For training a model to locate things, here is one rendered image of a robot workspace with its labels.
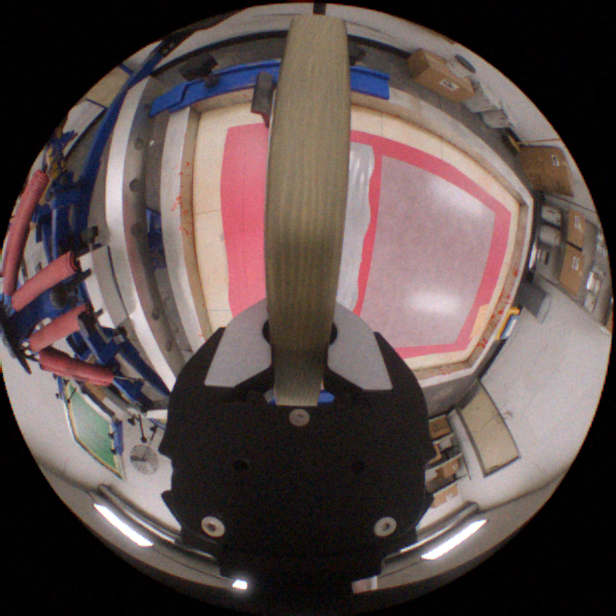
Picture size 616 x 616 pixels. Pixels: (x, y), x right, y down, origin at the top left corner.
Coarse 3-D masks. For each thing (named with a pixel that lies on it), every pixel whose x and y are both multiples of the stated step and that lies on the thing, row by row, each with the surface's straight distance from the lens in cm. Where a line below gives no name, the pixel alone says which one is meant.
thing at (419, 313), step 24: (240, 264) 28; (360, 264) 27; (240, 288) 29; (264, 288) 28; (360, 288) 29; (384, 288) 30; (408, 288) 33; (432, 288) 36; (456, 288) 41; (480, 288) 49; (240, 312) 31; (360, 312) 31; (384, 312) 33; (408, 312) 35; (432, 312) 39; (456, 312) 45; (384, 336) 36; (408, 336) 39; (432, 336) 44; (456, 336) 52
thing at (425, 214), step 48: (240, 144) 29; (384, 144) 30; (240, 192) 27; (384, 192) 28; (432, 192) 33; (480, 192) 44; (240, 240) 27; (384, 240) 28; (432, 240) 33; (480, 240) 44
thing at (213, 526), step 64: (192, 448) 6; (256, 448) 5; (320, 448) 5; (384, 448) 6; (192, 512) 6; (256, 512) 5; (320, 512) 5; (384, 512) 6; (256, 576) 5; (320, 576) 5
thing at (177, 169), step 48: (240, 96) 32; (192, 144) 32; (480, 144) 43; (192, 192) 30; (528, 192) 63; (192, 240) 30; (528, 240) 62; (192, 288) 29; (192, 336) 34; (432, 384) 55
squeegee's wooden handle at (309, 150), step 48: (288, 48) 11; (336, 48) 11; (288, 96) 8; (336, 96) 8; (288, 144) 7; (336, 144) 7; (288, 192) 6; (336, 192) 7; (288, 240) 6; (336, 240) 7; (288, 288) 7; (336, 288) 7; (288, 336) 8; (288, 384) 11
